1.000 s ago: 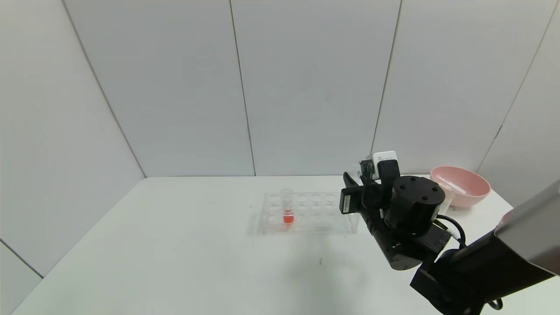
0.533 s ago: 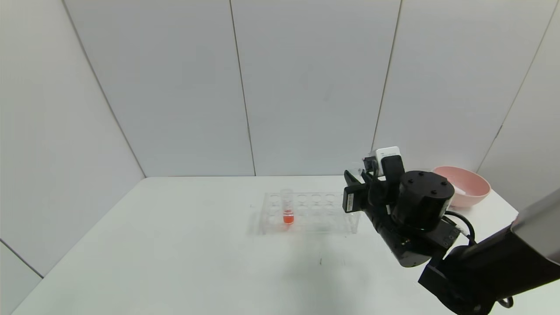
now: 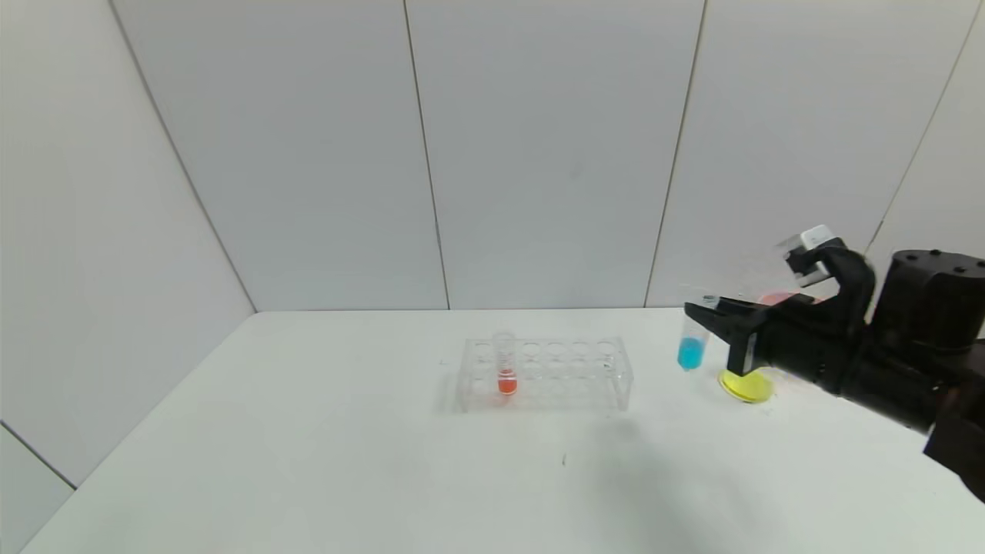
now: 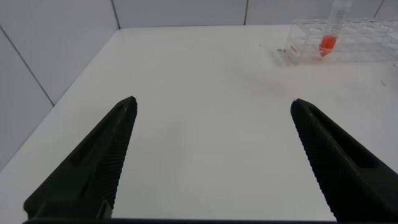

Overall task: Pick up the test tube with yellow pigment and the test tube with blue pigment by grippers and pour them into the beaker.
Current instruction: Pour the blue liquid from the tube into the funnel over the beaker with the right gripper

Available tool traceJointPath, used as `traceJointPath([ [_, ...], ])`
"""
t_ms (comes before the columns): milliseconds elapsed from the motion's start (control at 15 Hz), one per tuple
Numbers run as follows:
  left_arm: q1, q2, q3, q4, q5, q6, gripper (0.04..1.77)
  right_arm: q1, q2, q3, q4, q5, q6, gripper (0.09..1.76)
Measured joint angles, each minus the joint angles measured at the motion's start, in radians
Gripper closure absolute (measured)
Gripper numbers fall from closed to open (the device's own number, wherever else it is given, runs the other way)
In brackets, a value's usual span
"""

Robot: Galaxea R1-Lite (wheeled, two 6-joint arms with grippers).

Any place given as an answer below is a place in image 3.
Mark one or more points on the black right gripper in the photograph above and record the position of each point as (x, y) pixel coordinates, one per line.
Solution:
(742, 344)

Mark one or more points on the clear plastic beaker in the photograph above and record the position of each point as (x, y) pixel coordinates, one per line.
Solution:
(742, 387)

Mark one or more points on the blue pigment test tube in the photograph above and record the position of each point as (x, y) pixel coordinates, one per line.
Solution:
(690, 354)

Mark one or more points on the red pigment test tube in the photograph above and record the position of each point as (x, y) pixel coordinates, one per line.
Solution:
(505, 382)

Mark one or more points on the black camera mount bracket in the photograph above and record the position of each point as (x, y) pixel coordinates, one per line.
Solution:
(854, 277)

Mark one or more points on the pink bowl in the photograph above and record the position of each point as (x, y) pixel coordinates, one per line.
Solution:
(777, 297)

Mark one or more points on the black and grey right robot arm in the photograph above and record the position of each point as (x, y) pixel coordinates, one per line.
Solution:
(923, 308)

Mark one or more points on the clear acrylic test tube rack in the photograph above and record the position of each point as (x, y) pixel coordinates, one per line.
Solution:
(554, 377)

